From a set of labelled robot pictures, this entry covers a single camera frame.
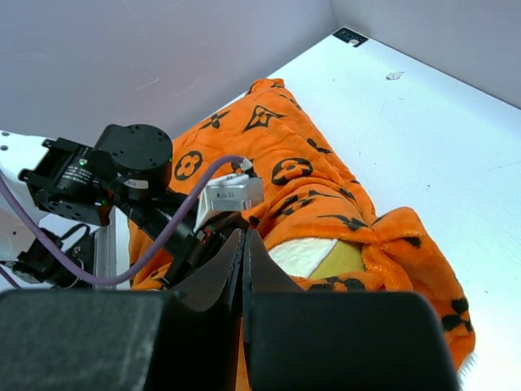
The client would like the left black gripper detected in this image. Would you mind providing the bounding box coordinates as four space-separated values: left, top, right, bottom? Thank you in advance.
117 191 248 285

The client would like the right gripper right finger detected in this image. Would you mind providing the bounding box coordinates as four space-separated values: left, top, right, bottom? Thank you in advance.
243 230 459 390

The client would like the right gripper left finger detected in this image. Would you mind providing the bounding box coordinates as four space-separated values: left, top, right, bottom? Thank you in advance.
1 231 244 390

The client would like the cream contoured pillow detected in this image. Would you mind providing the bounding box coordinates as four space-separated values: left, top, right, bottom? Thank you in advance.
269 237 365 279

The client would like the orange patterned pillowcase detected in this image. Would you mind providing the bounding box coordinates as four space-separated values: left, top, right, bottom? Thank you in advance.
128 77 476 391

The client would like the small clear tape scrap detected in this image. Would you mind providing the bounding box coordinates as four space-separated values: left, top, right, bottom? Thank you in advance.
386 72 404 81

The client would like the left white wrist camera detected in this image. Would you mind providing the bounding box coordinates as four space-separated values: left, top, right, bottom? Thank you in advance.
194 174 265 231

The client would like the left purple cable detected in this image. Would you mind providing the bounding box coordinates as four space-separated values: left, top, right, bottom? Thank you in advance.
0 154 256 288

